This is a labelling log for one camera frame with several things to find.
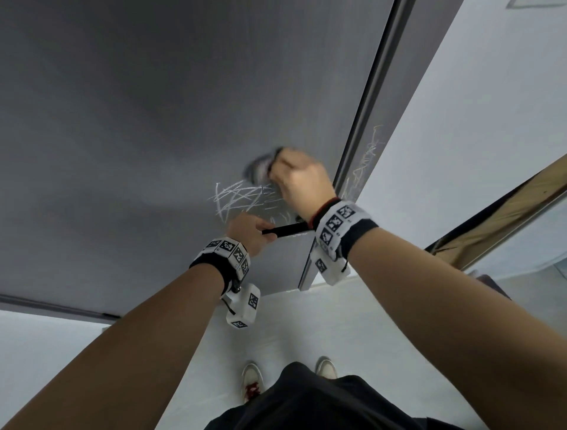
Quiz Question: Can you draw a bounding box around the person's right forearm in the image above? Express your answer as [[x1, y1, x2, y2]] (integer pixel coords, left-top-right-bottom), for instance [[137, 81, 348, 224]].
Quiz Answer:
[[347, 228, 567, 430]]

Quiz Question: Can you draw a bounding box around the person's left forearm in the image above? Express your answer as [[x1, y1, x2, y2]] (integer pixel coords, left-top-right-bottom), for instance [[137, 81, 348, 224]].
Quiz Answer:
[[0, 265, 224, 430]]

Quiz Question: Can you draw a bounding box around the wooden table with black frame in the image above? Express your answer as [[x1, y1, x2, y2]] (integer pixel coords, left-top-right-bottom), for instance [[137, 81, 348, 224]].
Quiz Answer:
[[425, 154, 567, 272]]

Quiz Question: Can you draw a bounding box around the black white marker wristband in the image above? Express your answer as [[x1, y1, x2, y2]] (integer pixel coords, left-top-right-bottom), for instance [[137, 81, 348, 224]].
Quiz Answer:
[[189, 237, 252, 297], [314, 200, 380, 262]]

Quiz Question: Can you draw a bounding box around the grey cleaning cloth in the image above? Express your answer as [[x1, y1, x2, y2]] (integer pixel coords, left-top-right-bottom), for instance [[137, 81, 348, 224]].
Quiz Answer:
[[243, 147, 284, 183]]

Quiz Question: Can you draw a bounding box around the person's left hand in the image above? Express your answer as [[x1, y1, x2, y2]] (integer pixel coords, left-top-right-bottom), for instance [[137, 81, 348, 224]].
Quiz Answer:
[[226, 211, 278, 258]]

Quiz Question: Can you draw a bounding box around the black door handle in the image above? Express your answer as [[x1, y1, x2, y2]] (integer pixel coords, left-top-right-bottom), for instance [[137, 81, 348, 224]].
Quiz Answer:
[[261, 217, 313, 236]]

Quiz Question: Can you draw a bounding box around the black bin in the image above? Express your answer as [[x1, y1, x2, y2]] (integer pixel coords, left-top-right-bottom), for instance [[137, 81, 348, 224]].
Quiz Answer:
[[474, 273, 513, 302]]

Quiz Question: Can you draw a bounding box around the grey door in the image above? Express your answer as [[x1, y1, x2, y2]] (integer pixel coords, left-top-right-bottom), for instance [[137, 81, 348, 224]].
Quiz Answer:
[[0, 0, 395, 318]]

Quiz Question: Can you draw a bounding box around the red string bracelet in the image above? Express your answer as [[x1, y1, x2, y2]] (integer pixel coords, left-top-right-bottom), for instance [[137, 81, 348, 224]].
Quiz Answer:
[[308, 197, 342, 224]]

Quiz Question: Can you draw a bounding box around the black clothing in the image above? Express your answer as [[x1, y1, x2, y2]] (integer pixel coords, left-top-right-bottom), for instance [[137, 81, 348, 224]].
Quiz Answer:
[[217, 361, 466, 430]]

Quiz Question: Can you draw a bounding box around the person's right hand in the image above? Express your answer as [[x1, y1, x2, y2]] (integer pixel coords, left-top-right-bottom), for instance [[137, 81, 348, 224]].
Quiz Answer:
[[269, 148, 337, 222]]

